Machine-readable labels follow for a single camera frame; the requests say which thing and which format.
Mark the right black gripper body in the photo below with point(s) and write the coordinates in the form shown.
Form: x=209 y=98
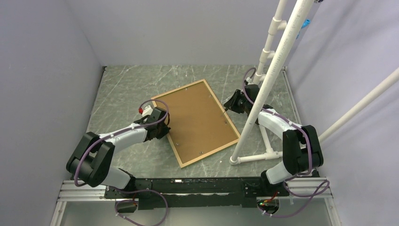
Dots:
x=248 y=105

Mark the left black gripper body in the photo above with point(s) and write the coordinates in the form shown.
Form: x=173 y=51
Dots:
x=163 y=129

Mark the green wooden picture frame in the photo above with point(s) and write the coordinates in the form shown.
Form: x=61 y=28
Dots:
x=199 y=124

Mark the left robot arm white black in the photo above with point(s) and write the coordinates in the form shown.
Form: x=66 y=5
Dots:
x=91 y=160

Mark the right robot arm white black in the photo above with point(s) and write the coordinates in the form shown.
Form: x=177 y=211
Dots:
x=301 y=151

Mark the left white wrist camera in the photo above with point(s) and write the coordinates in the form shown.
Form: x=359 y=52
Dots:
x=147 y=110

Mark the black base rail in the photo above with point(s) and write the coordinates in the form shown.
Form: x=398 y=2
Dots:
x=199 y=192

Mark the aluminium frame rail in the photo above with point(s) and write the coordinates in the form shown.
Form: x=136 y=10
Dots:
x=302 y=187

